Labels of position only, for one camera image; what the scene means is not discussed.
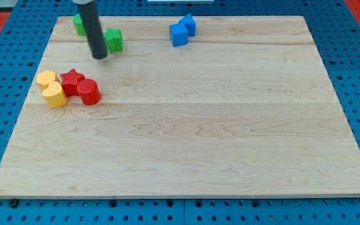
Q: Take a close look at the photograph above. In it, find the blue cube block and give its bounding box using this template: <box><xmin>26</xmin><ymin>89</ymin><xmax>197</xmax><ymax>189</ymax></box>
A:
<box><xmin>169</xmin><ymin>23</ymin><xmax>188</xmax><ymax>47</ymax></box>

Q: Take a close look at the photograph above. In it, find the green star block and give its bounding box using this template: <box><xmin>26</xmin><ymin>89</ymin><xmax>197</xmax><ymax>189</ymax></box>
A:
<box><xmin>103</xmin><ymin>28</ymin><xmax>123</xmax><ymax>53</ymax></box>

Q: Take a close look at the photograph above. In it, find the red star block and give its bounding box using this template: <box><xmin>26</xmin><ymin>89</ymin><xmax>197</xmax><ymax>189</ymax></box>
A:
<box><xmin>60</xmin><ymin>69</ymin><xmax>85</xmax><ymax>97</ymax></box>

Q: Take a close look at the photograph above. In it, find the light wooden board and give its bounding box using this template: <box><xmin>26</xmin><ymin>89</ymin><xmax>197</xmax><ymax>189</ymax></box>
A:
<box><xmin>0</xmin><ymin>16</ymin><xmax>360</xmax><ymax>199</ymax></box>

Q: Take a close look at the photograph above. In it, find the blue triangular block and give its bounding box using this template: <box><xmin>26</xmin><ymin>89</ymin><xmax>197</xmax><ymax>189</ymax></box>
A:
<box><xmin>179</xmin><ymin>14</ymin><xmax>196</xmax><ymax>36</ymax></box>

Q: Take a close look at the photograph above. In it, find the red cylinder block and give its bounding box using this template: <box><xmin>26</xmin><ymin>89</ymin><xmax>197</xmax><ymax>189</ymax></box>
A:
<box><xmin>76</xmin><ymin>79</ymin><xmax>101</xmax><ymax>105</ymax></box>

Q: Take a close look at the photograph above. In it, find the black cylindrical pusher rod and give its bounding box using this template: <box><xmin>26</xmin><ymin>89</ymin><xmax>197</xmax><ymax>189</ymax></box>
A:
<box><xmin>73</xmin><ymin>0</ymin><xmax>108</xmax><ymax>60</ymax></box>

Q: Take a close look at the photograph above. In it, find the yellow heart block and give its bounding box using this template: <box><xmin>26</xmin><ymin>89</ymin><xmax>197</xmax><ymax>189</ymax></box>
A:
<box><xmin>42</xmin><ymin>81</ymin><xmax>68</xmax><ymax>108</ymax></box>

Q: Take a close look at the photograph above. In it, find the green block behind rod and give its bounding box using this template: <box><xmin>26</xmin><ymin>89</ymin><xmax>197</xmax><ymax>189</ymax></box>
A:
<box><xmin>72</xmin><ymin>14</ymin><xmax>86</xmax><ymax>36</ymax></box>

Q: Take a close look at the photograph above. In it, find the yellow pentagon block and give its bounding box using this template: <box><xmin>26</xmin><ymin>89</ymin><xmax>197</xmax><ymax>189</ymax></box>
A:
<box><xmin>36</xmin><ymin>70</ymin><xmax>59</xmax><ymax>91</ymax></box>

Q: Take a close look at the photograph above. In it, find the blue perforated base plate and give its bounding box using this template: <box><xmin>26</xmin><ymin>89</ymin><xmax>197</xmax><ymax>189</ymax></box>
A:
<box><xmin>0</xmin><ymin>0</ymin><xmax>360</xmax><ymax>224</ymax></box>

